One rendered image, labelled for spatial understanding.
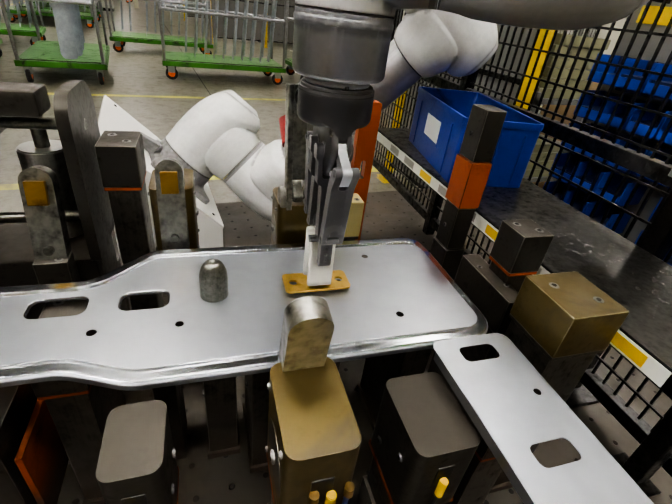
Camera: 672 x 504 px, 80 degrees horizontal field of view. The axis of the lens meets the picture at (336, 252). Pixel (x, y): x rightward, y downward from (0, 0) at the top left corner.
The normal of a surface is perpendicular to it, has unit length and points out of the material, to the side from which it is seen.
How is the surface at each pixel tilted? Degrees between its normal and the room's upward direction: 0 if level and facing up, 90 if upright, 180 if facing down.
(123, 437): 0
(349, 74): 90
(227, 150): 75
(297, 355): 102
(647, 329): 0
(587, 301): 0
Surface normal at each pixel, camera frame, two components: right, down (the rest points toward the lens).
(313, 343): 0.25, 0.70
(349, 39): 0.15, 0.54
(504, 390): 0.11, -0.84
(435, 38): -0.27, 0.62
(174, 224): 0.29, 0.35
